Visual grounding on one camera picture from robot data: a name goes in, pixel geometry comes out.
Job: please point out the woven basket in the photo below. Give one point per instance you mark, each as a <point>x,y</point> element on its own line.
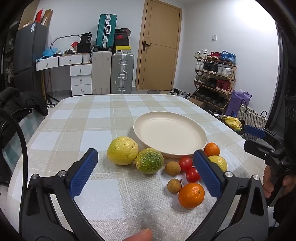
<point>251,117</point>

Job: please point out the beige suitcase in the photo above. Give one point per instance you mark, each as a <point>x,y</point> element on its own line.
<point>101,73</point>

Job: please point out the teal suitcase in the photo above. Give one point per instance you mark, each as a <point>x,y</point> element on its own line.
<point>106,31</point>

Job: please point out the white desk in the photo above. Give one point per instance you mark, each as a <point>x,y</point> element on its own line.
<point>60,60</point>

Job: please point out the red cherry tomato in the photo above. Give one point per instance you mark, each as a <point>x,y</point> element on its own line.
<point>185,163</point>
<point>192,174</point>

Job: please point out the black jacket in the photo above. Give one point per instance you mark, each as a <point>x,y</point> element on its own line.
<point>20,102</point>

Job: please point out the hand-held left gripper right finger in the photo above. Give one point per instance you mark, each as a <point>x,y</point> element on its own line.
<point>207,172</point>

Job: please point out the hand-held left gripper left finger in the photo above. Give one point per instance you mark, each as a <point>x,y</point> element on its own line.
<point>83,172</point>

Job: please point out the wooden shoe rack with shoes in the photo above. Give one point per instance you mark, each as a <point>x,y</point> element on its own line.
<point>214,67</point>

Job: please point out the wooden door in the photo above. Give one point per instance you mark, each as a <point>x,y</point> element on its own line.
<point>159,58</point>

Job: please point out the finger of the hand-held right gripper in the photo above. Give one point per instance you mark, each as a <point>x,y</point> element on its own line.
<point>256,148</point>
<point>254,131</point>

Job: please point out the purple bag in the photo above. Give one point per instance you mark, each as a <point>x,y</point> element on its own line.
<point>235,102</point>

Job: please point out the red packet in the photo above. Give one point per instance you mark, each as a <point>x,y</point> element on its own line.
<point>75,45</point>

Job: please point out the cardboard boxes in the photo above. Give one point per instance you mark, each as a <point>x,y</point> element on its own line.
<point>47,17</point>

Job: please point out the orange mandarin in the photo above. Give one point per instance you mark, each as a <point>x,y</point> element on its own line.
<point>191,195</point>
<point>212,149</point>

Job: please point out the person's left hand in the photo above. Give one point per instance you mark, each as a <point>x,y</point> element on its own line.
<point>140,235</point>

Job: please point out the dark grey refrigerator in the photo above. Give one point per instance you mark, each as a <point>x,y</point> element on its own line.
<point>30,51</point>

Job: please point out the white drawer cabinet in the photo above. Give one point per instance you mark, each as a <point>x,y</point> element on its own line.
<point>81,80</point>

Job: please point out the pile of sneakers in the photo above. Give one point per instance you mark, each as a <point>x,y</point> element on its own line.
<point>180,93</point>

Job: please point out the black plastic bag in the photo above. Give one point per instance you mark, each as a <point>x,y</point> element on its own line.
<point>241,131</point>

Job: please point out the small yellow-green passion fruit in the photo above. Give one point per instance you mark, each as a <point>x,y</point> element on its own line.
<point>219,162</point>

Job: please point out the cream round plate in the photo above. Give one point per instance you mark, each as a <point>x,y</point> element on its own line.
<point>170,134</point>

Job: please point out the grey curved metal tube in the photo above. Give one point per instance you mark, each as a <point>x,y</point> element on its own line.
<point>63,37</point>

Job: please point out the person's right hand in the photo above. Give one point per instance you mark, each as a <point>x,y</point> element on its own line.
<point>268,183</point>

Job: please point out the large yellow passion fruit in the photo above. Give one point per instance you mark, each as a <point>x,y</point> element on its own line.
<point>122,150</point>

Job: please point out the green mottled passion fruit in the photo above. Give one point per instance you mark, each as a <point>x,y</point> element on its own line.
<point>149,161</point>

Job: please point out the black printed bag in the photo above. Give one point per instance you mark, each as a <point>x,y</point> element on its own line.
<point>86,38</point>

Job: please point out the grey suitcase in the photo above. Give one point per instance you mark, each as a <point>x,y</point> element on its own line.
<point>122,73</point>

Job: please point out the black red-logo shoe box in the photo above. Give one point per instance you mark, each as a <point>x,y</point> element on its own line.
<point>121,36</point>

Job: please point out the brown cardboard box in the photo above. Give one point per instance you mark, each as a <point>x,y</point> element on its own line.
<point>196,102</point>

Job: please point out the teal checked cloth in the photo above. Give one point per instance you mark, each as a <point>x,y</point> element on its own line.
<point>20,139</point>

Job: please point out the grey doormat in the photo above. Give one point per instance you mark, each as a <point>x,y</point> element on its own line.
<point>159,92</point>

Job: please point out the blue plastic bag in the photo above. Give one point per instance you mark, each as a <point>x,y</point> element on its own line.
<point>48,52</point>

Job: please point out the brown longan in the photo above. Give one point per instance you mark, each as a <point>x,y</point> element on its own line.
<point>174,186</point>
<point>172,168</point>

